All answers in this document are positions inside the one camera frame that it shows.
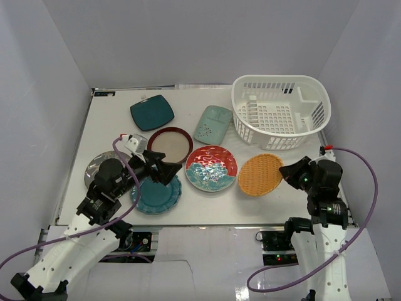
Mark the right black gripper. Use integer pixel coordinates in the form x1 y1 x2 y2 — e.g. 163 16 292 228
279 156 318 194

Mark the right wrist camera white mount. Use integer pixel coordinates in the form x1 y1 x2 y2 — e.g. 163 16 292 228
312 145 336 162

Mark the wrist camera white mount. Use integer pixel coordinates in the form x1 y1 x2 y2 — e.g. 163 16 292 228
312 145 336 162
120 134 148 156

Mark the red and teal wave plate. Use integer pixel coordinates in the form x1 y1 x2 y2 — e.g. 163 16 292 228
185 145 238 193

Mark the orange woven round plate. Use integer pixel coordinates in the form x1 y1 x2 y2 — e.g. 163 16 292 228
238 154 283 197

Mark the teal scalloped round plate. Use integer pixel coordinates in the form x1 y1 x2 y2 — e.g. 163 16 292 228
135 176 182 215

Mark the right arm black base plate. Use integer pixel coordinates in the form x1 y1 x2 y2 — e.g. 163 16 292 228
255 230 298 266

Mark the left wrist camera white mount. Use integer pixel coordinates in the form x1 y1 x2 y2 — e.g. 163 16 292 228
120 134 148 156

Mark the dark teal square plate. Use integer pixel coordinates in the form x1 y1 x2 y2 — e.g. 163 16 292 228
130 95 175 132

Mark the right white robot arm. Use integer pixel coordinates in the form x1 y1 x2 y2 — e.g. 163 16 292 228
279 157 351 300

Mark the light blue rectangular plate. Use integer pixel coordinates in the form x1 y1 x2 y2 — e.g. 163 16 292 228
194 105 232 145

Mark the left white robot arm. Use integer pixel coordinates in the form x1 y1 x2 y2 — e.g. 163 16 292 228
11 150 182 300

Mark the silver metallic round plate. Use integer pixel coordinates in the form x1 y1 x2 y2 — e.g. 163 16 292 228
84 150 125 189

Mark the beige plate with maroon rim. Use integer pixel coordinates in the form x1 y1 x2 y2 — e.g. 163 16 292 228
147 127 194 164

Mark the white plastic dish bin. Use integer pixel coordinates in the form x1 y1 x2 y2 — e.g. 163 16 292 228
231 75 331 151

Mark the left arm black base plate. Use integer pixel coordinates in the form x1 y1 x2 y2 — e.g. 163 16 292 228
117 232 152 253

